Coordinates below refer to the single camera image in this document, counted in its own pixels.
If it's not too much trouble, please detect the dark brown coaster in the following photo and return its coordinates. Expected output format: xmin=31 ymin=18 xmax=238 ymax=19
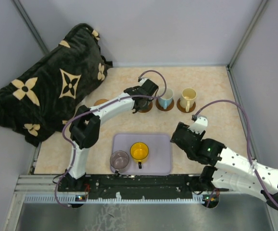
xmin=177 ymin=99 xmax=196 ymax=113
xmin=155 ymin=98 xmax=174 ymax=112
xmin=139 ymin=102 xmax=153 ymax=113

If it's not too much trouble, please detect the white mug blue handle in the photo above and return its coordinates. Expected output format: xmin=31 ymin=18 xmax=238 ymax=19
xmin=158 ymin=87 xmax=174 ymax=99

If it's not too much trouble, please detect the cream mug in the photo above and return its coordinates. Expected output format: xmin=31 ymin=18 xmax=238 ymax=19
xmin=179 ymin=88 xmax=197 ymax=113

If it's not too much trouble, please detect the light wooden coaster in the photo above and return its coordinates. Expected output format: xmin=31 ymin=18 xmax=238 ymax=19
xmin=94 ymin=99 xmax=108 ymax=106

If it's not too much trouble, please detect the yellow mug black handle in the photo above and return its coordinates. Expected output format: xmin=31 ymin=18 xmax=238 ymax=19
xmin=130 ymin=142 xmax=150 ymax=169

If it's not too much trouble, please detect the purple mug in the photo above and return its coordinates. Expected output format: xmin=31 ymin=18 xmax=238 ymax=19
xmin=110 ymin=150 xmax=129 ymax=175

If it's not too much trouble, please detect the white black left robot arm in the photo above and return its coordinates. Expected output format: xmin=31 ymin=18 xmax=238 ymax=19
xmin=66 ymin=78 xmax=159 ymax=191

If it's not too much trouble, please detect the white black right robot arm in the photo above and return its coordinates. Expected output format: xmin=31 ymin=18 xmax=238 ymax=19
xmin=171 ymin=122 xmax=278 ymax=210

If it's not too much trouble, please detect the lavender plastic tray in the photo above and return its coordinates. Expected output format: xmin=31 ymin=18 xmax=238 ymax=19
xmin=112 ymin=133 xmax=172 ymax=176

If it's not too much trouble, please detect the black floral plush blanket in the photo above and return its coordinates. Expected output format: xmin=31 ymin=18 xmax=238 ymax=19
xmin=0 ymin=23 xmax=113 ymax=146

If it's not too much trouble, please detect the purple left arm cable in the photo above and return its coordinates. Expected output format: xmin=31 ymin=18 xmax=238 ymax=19
xmin=54 ymin=70 xmax=167 ymax=207

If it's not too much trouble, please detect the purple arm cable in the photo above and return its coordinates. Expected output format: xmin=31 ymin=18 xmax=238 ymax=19
xmin=54 ymin=70 xmax=167 ymax=207
xmin=191 ymin=99 xmax=278 ymax=215

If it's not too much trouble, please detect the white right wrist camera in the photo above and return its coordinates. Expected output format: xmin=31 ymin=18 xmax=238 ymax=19
xmin=188 ymin=115 xmax=208 ymax=135

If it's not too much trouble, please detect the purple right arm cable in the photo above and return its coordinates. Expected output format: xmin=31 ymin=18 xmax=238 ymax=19
xmin=191 ymin=99 xmax=278 ymax=215

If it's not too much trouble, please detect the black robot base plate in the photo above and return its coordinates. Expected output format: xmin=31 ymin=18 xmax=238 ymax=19
xmin=57 ymin=173 xmax=229 ymax=200

